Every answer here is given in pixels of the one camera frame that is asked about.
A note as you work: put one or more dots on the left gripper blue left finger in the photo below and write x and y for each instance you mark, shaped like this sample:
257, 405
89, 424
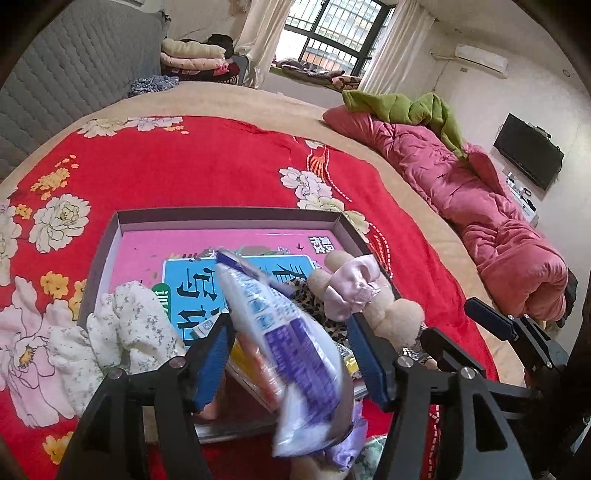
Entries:
214, 350

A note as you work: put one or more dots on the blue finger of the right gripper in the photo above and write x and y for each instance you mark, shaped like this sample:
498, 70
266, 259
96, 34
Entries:
495, 323
448, 355

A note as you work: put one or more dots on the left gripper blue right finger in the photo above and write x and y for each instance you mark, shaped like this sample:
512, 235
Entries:
375, 357

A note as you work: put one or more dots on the yellow white tissue pack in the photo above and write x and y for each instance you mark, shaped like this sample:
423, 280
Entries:
249, 367

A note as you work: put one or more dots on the purple white tissue pack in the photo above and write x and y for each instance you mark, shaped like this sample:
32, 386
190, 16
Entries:
317, 408

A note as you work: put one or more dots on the beige plush with purple bow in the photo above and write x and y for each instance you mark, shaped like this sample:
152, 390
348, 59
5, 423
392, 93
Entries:
349, 285

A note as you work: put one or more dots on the white floral scrunchie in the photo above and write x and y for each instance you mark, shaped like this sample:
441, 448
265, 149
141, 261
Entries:
129, 329

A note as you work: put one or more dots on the leopard print scrunchie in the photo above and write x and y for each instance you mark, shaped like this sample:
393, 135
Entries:
315, 307

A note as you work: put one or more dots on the orange makeup sponge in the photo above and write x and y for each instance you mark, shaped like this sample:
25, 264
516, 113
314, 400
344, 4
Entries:
217, 407

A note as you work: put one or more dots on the green tissue pack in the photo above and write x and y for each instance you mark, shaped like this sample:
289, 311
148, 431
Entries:
366, 464

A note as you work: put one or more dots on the beige bed sheet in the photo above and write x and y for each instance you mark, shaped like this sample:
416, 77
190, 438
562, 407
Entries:
273, 112

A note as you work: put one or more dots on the pink quilted comforter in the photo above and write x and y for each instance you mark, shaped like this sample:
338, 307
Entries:
522, 271

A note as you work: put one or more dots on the dark shallow cardboard box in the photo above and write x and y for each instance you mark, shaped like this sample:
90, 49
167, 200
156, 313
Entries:
246, 416

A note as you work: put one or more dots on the pink blue Chinese book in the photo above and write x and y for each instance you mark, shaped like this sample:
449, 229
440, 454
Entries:
180, 264

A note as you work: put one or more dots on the white tv shelf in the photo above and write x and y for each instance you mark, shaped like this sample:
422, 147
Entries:
523, 196

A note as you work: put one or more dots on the red floral blanket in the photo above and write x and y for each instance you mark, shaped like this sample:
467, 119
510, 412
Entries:
52, 223

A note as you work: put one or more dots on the green blanket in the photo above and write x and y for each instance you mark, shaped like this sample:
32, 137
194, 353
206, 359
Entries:
429, 110

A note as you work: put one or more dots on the white air conditioner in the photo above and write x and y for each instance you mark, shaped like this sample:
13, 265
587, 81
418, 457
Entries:
483, 58

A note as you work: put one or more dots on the windowsill bedding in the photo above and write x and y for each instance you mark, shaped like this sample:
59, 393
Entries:
336, 80

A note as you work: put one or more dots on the blue patterned cloth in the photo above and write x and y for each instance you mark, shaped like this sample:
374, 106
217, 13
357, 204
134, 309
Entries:
152, 84

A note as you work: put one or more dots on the folded blankets stack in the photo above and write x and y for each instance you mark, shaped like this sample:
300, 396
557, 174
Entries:
210, 61

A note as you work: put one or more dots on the right white curtain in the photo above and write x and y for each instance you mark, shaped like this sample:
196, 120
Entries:
394, 57

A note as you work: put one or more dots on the white curtain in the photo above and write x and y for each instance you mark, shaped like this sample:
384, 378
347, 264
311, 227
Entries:
394, 57
260, 36

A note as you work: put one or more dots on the grey quilted headboard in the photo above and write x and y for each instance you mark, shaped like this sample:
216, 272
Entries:
82, 62

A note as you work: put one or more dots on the left white curtain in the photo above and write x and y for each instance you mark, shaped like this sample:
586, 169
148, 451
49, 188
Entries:
260, 36

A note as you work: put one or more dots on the wall mounted black television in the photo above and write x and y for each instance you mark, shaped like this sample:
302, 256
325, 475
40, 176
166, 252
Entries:
531, 150

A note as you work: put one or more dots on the window with black frame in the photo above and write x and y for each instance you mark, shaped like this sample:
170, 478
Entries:
334, 34

